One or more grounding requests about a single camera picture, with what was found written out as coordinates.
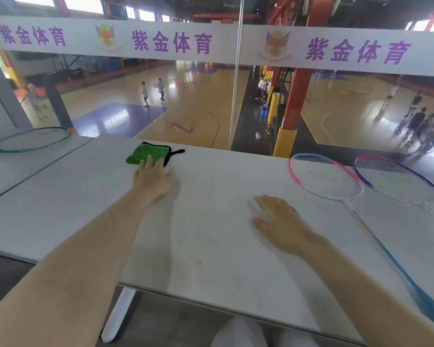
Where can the metal window mullion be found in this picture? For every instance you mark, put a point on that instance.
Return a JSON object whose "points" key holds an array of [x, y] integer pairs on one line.
{"points": [[235, 104]]}

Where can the blue bin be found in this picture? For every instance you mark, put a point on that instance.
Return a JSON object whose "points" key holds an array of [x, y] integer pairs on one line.
{"points": [[263, 111]]}

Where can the person's left forearm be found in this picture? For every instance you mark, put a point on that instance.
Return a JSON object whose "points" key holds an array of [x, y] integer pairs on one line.
{"points": [[76, 267]]}

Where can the green badminton racket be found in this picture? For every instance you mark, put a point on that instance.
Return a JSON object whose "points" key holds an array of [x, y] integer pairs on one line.
{"points": [[32, 139]]}

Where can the red pillar with yellow base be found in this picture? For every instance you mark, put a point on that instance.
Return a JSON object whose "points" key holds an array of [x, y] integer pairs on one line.
{"points": [[296, 101]]}

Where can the person's right hand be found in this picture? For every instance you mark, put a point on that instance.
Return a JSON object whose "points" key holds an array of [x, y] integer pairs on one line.
{"points": [[285, 224]]}

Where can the group of distant people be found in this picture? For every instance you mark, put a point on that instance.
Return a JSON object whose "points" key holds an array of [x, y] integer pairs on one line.
{"points": [[145, 93]]}

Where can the person's left hand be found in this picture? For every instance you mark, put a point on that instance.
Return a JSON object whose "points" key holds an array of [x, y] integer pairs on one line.
{"points": [[152, 180]]}

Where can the pink blue badminton racket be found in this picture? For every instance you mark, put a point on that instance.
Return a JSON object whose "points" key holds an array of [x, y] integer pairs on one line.
{"points": [[325, 177]]}

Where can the person's white trousers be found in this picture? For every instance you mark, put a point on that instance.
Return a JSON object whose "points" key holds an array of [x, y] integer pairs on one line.
{"points": [[246, 336]]}

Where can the purple pink badminton racket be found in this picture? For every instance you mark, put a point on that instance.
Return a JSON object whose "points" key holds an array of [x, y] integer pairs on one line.
{"points": [[398, 180]]}

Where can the white banner with purple print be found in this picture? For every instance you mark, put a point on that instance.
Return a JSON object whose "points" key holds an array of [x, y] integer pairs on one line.
{"points": [[238, 43]]}

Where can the yellow padded post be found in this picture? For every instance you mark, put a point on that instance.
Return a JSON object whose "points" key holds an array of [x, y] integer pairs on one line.
{"points": [[274, 108]]}

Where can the green black cleaning cloth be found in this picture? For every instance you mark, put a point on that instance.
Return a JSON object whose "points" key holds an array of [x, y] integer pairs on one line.
{"points": [[148, 151]]}

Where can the white table leg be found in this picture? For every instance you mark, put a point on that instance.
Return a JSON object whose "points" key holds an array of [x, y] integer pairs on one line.
{"points": [[117, 314]]}

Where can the dark hoop post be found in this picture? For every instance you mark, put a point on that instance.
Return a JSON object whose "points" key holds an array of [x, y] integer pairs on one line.
{"points": [[59, 108]]}

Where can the person's right forearm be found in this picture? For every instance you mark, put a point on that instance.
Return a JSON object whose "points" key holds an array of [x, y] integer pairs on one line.
{"points": [[365, 292]]}

